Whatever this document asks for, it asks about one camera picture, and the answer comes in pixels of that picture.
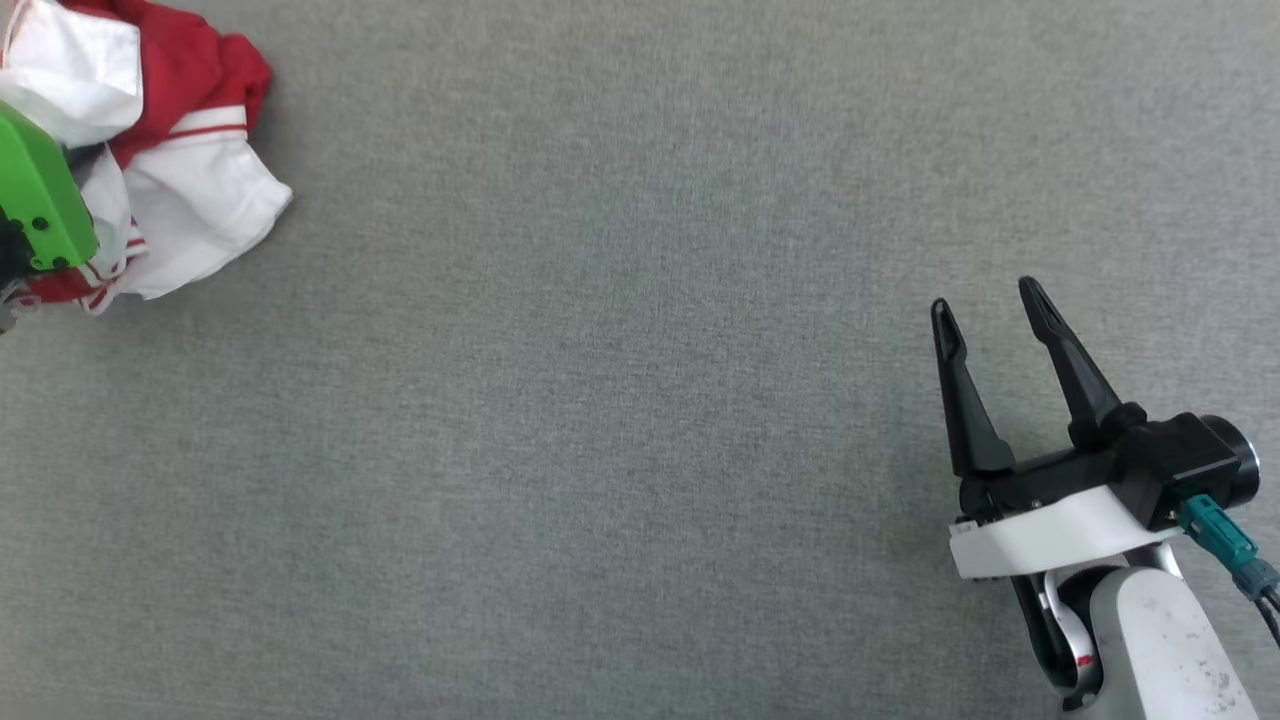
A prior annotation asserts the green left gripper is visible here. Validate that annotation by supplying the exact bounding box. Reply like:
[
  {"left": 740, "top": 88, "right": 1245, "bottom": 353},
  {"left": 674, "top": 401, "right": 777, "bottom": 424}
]
[{"left": 0, "top": 100, "right": 101, "bottom": 331}]

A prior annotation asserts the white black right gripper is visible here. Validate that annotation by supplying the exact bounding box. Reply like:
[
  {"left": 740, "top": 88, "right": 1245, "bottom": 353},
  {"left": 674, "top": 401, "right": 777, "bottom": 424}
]
[{"left": 931, "top": 276, "right": 1187, "bottom": 582}]

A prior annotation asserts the red white Bulls 23 jersey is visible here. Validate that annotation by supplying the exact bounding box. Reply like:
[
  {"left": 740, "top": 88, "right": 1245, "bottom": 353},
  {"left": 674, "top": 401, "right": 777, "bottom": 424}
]
[{"left": 0, "top": 0, "right": 294, "bottom": 317}]

